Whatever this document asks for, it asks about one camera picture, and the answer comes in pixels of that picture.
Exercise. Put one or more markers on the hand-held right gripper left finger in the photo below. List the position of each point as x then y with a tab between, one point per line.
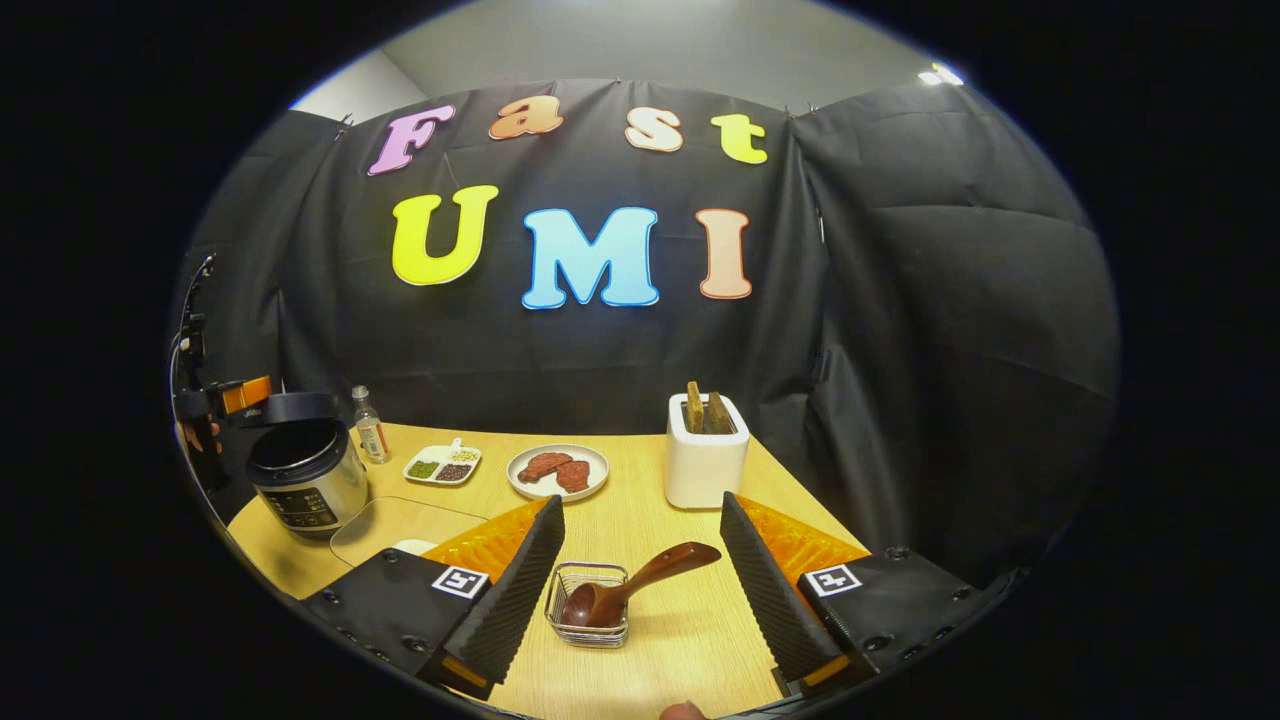
510	605

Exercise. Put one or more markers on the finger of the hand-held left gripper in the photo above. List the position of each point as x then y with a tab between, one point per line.
245	395

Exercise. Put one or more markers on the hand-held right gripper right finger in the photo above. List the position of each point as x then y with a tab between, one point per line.
765	595

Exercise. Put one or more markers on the brown wooden spoon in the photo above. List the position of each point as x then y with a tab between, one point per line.
660	565

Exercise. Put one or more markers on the silver black rice cooker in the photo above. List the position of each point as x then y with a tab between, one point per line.
310	500

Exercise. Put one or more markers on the white square utensil holder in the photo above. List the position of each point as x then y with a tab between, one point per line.
705	470

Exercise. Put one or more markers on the small clear glass bottle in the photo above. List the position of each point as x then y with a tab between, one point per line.
372	440

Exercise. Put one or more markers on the brown meat piece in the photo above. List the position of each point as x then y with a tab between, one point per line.
543	467
574	477

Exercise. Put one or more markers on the clear glass tray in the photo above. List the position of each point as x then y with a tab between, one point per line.
400	515

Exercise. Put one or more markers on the white round plate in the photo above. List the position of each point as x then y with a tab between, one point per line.
596	470

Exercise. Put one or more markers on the white divided bean dish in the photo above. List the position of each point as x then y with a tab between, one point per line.
440	455

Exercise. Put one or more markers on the black backdrop cloth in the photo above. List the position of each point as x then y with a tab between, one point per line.
950	300

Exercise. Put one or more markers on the small ceiling light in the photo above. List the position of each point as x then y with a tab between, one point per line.
940	75

